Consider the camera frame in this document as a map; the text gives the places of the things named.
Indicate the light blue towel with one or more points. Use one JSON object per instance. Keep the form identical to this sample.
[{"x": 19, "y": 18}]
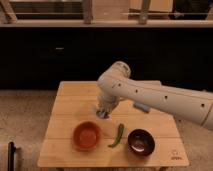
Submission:
[{"x": 103, "y": 114}]

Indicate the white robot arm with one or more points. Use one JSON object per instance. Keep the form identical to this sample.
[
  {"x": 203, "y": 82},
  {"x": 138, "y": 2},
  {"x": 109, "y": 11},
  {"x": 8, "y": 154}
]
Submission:
[{"x": 115, "y": 83}]

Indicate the red orange bowl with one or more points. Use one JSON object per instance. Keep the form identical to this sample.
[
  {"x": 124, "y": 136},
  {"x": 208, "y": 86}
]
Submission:
[{"x": 86, "y": 136}]

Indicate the dark brown bowl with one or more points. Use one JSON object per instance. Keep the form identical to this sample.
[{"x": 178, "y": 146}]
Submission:
[{"x": 141, "y": 142}]

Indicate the green chili pepper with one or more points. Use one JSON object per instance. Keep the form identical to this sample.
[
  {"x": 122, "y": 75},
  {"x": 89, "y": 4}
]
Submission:
[{"x": 120, "y": 131}]

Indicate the light wooden table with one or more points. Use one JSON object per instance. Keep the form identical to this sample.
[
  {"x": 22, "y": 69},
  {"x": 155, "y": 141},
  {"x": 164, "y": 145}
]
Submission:
[{"x": 76, "y": 102}]

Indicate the black post at floor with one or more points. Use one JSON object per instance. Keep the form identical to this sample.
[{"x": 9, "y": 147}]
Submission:
[{"x": 11, "y": 152}]

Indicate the wooden shelf rail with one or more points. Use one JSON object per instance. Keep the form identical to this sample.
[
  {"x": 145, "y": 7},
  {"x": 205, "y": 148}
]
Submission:
[{"x": 106, "y": 13}]

